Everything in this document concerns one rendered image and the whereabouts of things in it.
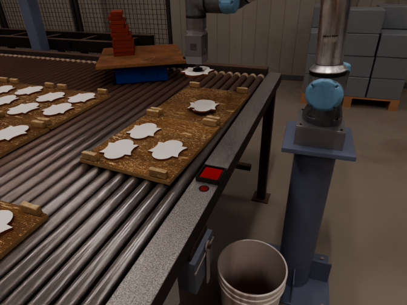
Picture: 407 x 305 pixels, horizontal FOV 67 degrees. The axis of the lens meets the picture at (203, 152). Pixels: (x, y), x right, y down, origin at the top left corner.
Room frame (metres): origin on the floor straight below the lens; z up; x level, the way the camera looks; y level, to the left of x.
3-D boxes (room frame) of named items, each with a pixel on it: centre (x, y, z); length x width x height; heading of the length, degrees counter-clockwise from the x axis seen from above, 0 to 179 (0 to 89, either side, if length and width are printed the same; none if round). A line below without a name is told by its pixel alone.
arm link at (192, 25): (1.22, 0.01, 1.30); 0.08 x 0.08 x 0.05
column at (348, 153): (1.12, -0.48, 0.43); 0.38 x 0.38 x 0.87; 71
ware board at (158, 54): (1.98, 0.38, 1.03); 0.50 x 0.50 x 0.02; 10
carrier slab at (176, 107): (1.38, 0.00, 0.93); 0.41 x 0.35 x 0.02; 155
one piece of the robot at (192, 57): (1.22, 0.02, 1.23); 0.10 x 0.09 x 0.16; 72
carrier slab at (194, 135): (1.00, 0.18, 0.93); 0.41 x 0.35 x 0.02; 155
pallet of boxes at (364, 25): (3.89, -1.90, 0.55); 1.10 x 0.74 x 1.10; 71
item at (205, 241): (0.60, 0.04, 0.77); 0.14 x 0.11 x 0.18; 158
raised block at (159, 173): (0.77, 0.14, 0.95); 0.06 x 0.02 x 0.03; 65
